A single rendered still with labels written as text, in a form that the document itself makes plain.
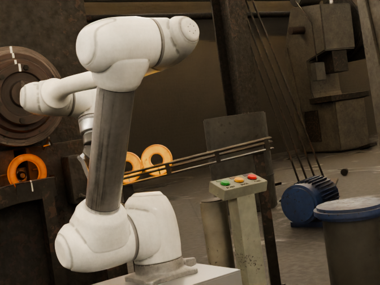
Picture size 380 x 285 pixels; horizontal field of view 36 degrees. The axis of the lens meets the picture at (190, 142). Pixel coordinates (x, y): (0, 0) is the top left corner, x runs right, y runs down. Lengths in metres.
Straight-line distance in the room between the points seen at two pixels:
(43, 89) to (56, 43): 1.22
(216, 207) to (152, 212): 0.86
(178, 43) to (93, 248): 0.62
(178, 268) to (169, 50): 0.70
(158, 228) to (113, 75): 0.55
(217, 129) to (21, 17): 2.60
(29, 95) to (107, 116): 0.47
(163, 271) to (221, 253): 0.87
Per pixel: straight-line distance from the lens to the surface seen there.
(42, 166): 2.93
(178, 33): 1.54
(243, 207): 2.57
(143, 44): 1.50
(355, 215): 2.57
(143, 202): 1.83
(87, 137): 2.01
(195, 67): 10.83
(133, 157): 2.91
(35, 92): 1.97
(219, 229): 2.67
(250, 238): 2.60
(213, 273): 1.84
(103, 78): 1.51
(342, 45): 10.49
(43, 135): 2.92
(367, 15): 4.67
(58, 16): 3.20
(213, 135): 5.31
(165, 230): 1.84
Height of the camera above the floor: 0.89
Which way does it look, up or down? 2 degrees down
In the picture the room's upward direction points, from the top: 8 degrees counter-clockwise
